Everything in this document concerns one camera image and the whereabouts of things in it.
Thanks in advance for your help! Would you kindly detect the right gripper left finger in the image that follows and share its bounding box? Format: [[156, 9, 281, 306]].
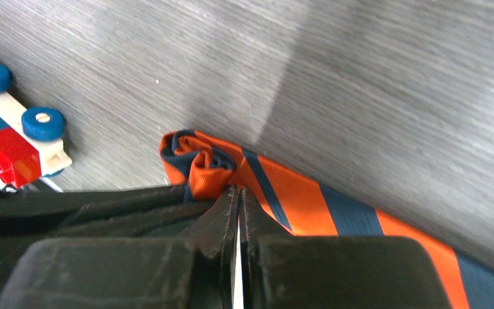
[[0, 187, 239, 308]]

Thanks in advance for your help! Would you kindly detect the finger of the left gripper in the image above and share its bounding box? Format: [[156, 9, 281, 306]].
[[0, 185, 213, 237], [0, 202, 218, 309]]

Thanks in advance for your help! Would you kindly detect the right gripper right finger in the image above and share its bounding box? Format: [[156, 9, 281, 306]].
[[239, 189, 450, 308]]

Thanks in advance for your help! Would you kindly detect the orange navy striped tie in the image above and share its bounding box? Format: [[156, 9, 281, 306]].
[[159, 129, 494, 308]]

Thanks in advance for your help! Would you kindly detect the colourful toy car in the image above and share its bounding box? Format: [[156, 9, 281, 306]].
[[0, 63, 72, 189]]

